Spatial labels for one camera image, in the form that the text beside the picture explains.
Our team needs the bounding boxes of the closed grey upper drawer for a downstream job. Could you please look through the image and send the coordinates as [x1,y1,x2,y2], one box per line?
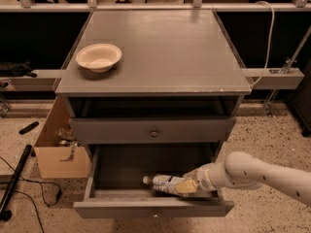
[69,116,235,144]

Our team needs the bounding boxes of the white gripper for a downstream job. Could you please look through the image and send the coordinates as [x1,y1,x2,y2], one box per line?
[174,166,216,194]

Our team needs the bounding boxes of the metal railing frame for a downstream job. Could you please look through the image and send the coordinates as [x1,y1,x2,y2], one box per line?
[0,0,311,92]

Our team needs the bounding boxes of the black bag on rail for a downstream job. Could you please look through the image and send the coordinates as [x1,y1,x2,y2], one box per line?
[0,61,37,78]

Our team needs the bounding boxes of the white paper bowl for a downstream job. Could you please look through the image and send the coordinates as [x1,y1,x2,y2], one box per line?
[76,44,122,73]

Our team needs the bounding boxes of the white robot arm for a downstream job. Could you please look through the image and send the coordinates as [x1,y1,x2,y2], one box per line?
[174,151,311,206]

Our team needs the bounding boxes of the small black remote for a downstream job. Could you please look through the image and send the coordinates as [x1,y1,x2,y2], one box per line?
[18,121,39,135]

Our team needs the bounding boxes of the cardboard box on floor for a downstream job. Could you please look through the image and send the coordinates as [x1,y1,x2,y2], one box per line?
[34,98,90,179]

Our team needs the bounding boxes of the open grey middle drawer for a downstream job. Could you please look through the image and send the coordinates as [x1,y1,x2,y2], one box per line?
[74,144,233,218]

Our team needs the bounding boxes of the white hanging cable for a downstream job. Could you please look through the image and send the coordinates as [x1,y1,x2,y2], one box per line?
[249,0,275,89]

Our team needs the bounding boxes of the grey wooden drawer cabinet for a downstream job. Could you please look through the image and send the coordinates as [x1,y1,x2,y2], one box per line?
[53,9,253,148]

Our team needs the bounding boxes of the clear plastic water bottle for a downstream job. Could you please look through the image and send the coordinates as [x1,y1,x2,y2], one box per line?
[143,174,191,196]

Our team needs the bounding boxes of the black pole on floor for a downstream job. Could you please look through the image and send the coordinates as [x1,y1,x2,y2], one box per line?
[0,145,32,221]

